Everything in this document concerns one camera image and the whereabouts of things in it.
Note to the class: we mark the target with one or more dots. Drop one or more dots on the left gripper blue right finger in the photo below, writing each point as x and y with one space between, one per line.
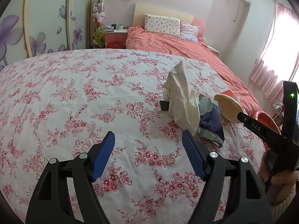
196 153

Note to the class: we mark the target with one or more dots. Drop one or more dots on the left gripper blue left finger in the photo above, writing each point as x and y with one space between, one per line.
100 154

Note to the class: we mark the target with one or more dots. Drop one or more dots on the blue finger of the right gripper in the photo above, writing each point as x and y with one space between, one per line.
272 137

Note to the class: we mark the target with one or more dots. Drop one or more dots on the blue grey snack wrapper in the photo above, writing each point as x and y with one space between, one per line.
210 126

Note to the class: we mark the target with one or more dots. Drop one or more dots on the cream paper bag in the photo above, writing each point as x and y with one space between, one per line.
183 100

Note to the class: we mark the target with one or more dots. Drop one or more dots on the dark green tube white cap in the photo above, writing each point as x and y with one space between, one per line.
164 105

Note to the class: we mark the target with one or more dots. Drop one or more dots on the person's right hand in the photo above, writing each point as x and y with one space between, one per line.
286 179

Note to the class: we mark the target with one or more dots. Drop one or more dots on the orange plastic laundry basket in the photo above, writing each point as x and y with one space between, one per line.
267 120

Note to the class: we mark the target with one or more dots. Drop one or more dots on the floral white pink tablecloth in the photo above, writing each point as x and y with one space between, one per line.
61 104

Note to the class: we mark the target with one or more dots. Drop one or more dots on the pink window curtain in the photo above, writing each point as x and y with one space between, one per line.
278 61

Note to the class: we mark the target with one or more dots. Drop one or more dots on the far bedside table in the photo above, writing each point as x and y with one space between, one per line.
214 51

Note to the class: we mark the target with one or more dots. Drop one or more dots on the striped pink pillow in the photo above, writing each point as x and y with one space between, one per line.
189 32

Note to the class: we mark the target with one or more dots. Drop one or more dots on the salmon pink bed duvet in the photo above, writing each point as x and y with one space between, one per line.
139 39

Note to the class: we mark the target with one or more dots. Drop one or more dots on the floral white pillow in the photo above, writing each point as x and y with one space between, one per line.
162 25

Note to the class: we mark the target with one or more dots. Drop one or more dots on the pink bedside table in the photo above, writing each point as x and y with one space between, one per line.
115 39

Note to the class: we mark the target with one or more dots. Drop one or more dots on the white mug on nightstand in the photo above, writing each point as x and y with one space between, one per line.
119 27

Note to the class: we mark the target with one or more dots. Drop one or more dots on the clear tube of plush toys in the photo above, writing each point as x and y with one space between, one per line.
98 23

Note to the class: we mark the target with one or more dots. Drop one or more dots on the cream pink headboard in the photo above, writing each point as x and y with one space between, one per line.
142 9

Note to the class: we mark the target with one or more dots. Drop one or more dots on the wardrobe with purple flowers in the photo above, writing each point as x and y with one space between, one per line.
31 28

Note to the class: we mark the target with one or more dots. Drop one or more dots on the white wire storage rack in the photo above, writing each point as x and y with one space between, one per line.
277 108

